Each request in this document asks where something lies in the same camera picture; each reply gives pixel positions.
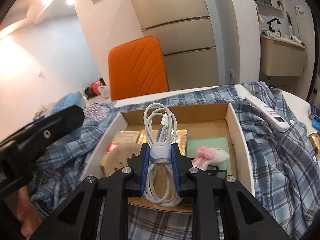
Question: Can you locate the gold tissue pack on table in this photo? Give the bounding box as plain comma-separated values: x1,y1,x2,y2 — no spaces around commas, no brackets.
309,132,320,158

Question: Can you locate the gold blue tissue pack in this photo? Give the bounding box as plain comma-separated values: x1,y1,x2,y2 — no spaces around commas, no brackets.
137,129,187,156

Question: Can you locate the open cardboard box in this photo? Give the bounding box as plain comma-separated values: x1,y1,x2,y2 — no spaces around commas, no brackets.
78,102,256,214

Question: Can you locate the red gold tissue pack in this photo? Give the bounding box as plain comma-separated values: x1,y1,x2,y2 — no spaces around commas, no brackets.
100,129,141,176

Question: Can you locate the orange chair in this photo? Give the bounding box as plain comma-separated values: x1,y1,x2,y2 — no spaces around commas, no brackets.
108,36,169,101

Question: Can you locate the gold refrigerator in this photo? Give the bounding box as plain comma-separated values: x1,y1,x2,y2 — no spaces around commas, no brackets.
130,0,219,90

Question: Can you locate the dark blue box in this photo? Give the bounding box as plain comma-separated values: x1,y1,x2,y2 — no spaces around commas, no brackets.
308,104,320,121

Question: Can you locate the white charging cable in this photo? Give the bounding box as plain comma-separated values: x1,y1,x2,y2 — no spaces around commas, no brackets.
143,102,184,208

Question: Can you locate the black faucet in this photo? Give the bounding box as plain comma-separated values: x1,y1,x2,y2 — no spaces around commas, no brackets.
267,17,281,33

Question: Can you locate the black Face tissue pack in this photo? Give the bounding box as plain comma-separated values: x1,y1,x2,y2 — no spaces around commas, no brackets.
188,164,227,179

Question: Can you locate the green cloth square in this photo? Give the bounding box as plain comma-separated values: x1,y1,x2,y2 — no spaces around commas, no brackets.
186,137,232,176

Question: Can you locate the small light blue box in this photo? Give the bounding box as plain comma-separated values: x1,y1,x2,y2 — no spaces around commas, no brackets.
312,118,320,131

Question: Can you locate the round beige plush cushion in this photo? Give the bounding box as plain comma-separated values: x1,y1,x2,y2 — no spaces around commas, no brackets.
103,142,142,177

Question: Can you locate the person's left hand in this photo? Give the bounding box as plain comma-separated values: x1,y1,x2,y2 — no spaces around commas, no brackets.
16,186,42,239

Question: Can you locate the studded fabric patch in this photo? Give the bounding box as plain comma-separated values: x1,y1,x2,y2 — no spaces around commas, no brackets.
84,102,110,121

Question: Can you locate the red plastic bag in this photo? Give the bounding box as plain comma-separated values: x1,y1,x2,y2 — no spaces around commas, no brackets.
91,81,103,96

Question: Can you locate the blue plaid shirt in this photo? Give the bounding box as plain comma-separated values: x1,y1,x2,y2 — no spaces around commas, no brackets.
27,82,319,239

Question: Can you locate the white hair dryer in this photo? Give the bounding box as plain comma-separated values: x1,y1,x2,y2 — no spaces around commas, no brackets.
290,35,305,46

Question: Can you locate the pink white plush bunny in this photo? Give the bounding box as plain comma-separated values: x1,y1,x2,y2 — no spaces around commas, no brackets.
192,146,230,166

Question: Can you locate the beige bathroom vanity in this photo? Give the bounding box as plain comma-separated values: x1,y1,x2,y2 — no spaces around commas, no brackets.
260,34,306,77

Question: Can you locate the white remote control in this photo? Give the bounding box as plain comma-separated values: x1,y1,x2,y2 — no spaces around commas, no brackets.
246,95,290,133

